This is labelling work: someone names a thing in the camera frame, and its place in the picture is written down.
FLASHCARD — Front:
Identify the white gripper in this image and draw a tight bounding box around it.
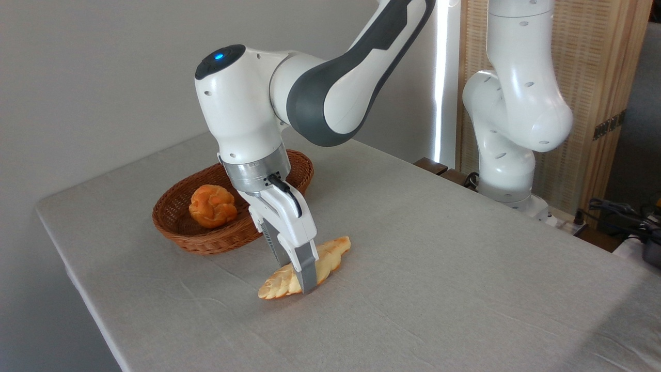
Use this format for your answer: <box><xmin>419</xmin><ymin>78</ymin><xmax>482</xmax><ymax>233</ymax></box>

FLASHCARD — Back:
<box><xmin>240</xmin><ymin>187</ymin><xmax>320</xmax><ymax>295</ymax></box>

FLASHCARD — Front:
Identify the pale braided bread loaf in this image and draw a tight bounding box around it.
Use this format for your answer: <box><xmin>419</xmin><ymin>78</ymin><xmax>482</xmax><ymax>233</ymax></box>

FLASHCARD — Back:
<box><xmin>257</xmin><ymin>236</ymin><xmax>352</xmax><ymax>301</ymax></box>

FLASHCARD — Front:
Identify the round orange bread roll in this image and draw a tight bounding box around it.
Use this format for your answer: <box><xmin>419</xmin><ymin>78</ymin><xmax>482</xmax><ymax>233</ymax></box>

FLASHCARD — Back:
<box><xmin>188</xmin><ymin>184</ymin><xmax>239</xmax><ymax>230</ymax></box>

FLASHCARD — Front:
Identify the brown wicker basket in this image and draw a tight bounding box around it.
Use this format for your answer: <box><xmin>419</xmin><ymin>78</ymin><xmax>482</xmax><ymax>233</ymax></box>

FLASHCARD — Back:
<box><xmin>152</xmin><ymin>149</ymin><xmax>314</xmax><ymax>255</ymax></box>

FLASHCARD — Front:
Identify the grey tablecloth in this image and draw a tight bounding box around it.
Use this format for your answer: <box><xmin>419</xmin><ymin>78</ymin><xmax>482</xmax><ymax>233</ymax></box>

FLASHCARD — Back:
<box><xmin>35</xmin><ymin>130</ymin><xmax>661</xmax><ymax>372</ymax></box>

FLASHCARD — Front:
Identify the dark brown wooden block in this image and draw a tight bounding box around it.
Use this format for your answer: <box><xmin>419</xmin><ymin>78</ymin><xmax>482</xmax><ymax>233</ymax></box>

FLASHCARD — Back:
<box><xmin>439</xmin><ymin>168</ymin><xmax>479</xmax><ymax>191</ymax></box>
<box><xmin>413</xmin><ymin>157</ymin><xmax>449</xmax><ymax>176</ymax></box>

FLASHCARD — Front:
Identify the black metal hinge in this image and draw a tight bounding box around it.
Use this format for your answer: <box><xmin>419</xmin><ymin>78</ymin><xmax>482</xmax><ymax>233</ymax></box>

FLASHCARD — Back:
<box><xmin>592</xmin><ymin>109</ymin><xmax>627</xmax><ymax>141</ymax></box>

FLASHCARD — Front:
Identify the wooden slatted screen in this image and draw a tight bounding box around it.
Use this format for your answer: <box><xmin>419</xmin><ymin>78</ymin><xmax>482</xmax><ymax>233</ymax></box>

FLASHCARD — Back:
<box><xmin>457</xmin><ymin>0</ymin><xmax>654</xmax><ymax>219</ymax></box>

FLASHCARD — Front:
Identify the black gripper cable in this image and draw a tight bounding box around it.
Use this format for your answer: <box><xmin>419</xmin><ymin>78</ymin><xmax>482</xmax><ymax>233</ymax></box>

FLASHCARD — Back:
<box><xmin>266</xmin><ymin>175</ymin><xmax>303</xmax><ymax>218</ymax></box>

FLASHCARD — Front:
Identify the black cable bundle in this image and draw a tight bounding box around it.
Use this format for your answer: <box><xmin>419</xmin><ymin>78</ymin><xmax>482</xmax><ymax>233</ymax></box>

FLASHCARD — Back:
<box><xmin>588</xmin><ymin>197</ymin><xmax>661</xmax><ymax>243</ymax></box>

